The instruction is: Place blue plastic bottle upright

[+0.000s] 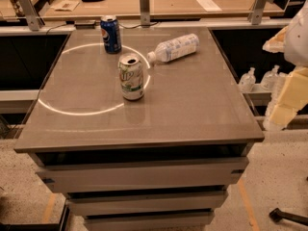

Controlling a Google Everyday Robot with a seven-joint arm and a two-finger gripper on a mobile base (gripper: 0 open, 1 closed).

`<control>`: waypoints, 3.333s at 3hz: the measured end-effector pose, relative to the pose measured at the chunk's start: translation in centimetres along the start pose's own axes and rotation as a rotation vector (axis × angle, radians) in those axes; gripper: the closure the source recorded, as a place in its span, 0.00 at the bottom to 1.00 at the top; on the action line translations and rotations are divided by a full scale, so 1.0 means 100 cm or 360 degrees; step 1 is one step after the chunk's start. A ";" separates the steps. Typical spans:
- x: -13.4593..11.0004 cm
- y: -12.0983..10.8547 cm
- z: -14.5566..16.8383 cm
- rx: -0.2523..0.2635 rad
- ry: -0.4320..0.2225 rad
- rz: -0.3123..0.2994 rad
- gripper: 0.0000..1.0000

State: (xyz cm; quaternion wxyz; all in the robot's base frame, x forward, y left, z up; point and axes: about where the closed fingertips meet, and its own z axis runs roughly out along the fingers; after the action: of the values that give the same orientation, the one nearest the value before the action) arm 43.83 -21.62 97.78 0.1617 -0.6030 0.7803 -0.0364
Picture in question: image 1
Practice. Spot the green white 7UP can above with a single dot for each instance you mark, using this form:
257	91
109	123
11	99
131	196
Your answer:
131	76

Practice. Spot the middle metal bracket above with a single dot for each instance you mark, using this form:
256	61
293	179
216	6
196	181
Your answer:
145	13

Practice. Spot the grey drawer cabinet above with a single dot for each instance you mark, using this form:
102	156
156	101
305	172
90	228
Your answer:
164	160

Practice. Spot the right sanitizer pump bottle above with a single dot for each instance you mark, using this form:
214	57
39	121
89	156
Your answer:
269	78

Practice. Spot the small paper note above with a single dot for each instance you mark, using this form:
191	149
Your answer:
65	6

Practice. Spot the left sanitizer pump bottle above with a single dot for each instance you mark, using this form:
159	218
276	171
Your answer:
247	81

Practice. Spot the white paper sheet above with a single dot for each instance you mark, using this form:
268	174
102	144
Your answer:
209	6

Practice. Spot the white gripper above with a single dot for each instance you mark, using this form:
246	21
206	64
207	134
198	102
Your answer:
297	40

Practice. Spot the blue Pepsi can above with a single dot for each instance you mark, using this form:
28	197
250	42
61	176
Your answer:
110	34

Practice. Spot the clear plastic water bottle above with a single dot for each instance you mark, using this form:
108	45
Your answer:
173	49

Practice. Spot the black chair base leg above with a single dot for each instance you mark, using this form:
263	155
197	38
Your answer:
276	215

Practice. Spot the left metal bracket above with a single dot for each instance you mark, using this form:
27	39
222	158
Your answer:
33	19

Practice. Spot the sanitizer pump bottle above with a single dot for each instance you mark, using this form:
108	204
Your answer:
269	78
247	81

